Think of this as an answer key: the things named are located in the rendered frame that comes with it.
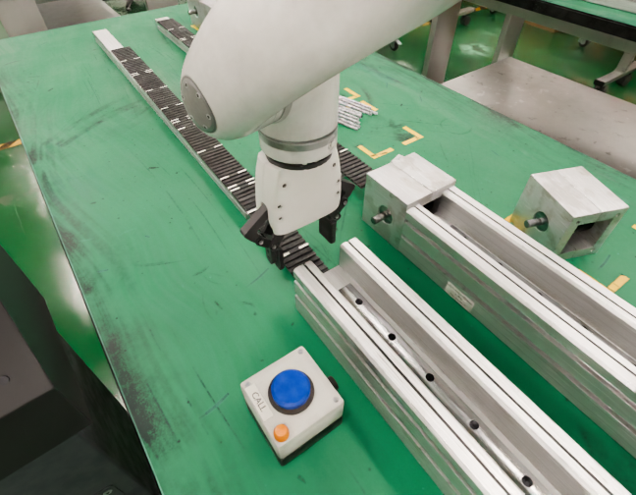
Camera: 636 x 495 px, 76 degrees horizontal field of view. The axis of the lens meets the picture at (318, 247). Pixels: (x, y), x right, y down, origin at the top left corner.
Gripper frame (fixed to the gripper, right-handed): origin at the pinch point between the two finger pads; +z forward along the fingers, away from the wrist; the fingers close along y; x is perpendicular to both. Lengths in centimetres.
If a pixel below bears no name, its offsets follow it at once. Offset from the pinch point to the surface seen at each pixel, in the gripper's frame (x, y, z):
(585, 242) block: 21.1, -38.1, 4.4
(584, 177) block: 15.5, -40.7, -3.3
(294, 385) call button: 16.9, 12.1, -1.0
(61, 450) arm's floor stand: 4.0, 35.7, 8.9
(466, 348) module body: 24.3, -4.6, -2.2
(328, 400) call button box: 19.6, 9.9, 0.4
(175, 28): -98, -20, 3
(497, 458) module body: 32.9, 0.2, 0.6
